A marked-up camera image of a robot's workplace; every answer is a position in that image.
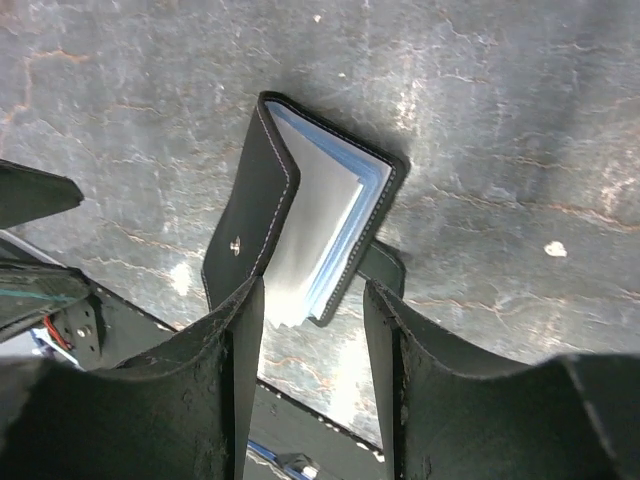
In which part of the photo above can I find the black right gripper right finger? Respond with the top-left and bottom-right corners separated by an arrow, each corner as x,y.
363,280 -> 639,479

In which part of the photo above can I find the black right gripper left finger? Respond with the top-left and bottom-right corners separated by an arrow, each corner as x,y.
1,277 -> 264,479

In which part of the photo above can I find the black leather card holder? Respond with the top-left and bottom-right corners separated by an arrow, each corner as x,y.
201,91 -> 410,327

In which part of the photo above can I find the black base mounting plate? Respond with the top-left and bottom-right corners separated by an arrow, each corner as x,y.
0,234 -> 389,480

